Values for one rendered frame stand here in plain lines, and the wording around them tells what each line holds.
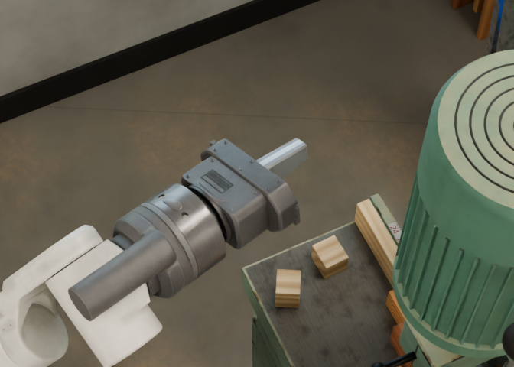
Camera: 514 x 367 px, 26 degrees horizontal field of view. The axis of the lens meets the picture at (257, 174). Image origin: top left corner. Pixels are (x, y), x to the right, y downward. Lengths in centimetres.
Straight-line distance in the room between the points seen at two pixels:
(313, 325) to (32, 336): 53
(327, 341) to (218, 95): 137
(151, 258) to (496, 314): 34
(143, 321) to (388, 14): 202
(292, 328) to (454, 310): 44
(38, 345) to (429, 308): 39
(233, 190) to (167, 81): 175
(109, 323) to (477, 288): 34
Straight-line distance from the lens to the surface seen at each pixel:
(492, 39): 216
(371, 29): 291
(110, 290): 97
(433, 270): 107
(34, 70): 270
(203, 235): 103
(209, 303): 250
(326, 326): 151
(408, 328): 134
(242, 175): 107
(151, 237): 99
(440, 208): 97
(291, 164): 112
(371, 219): 153
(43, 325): 109
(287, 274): 149
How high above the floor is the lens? 229
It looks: 60 degrees down
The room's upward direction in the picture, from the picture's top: straight up
